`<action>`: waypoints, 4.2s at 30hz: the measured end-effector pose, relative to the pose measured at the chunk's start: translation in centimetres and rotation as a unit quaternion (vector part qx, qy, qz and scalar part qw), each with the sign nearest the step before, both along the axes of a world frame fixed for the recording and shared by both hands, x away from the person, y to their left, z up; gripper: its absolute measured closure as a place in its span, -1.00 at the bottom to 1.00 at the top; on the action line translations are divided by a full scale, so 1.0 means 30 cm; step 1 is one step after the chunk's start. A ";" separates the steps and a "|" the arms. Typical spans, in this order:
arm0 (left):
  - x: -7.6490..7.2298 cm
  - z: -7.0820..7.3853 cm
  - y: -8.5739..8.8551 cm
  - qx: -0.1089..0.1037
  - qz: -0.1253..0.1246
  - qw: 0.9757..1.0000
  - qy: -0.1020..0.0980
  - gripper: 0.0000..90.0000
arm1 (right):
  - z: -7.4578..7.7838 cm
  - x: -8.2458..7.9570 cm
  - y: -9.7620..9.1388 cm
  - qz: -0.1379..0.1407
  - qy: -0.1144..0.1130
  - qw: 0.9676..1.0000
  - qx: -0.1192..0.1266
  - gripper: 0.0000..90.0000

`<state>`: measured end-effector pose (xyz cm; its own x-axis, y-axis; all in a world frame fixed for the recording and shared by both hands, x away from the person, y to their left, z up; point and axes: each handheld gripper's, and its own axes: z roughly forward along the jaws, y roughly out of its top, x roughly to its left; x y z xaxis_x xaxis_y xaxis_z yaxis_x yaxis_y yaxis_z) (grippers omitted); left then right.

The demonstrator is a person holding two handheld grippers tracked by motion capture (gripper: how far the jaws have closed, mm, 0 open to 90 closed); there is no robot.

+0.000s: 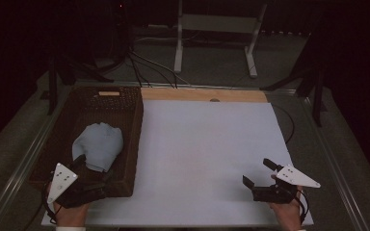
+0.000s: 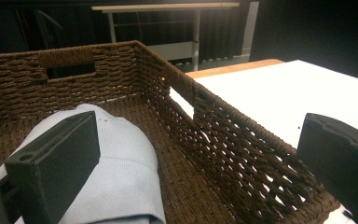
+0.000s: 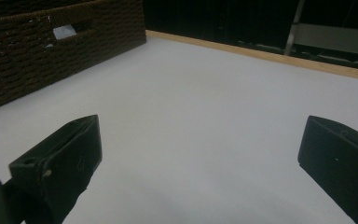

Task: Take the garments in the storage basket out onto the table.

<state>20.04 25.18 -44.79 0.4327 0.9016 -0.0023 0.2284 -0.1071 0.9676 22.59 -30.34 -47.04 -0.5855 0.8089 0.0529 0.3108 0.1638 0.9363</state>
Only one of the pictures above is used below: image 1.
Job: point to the light blue tank top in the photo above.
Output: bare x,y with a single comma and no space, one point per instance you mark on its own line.
99,144

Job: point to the brown wicker basket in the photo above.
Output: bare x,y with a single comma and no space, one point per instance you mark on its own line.
61,154

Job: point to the black tripod stand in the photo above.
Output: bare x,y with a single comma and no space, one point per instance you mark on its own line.
317,102
52,89

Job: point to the person's left hand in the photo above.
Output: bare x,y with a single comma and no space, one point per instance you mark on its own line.
70,218

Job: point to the white metal stand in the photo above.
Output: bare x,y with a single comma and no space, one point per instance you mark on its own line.
178,48

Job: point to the wooden board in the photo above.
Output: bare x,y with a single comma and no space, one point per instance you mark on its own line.
189,95

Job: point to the person's right hand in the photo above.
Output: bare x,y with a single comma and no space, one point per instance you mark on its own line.
287,216

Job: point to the aluminium frame rail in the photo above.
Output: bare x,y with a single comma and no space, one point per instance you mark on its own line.
205,86
334,179
22,173

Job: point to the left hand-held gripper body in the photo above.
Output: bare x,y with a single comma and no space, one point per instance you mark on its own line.
61,183

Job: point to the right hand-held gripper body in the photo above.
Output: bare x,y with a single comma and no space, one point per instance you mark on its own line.
276,192

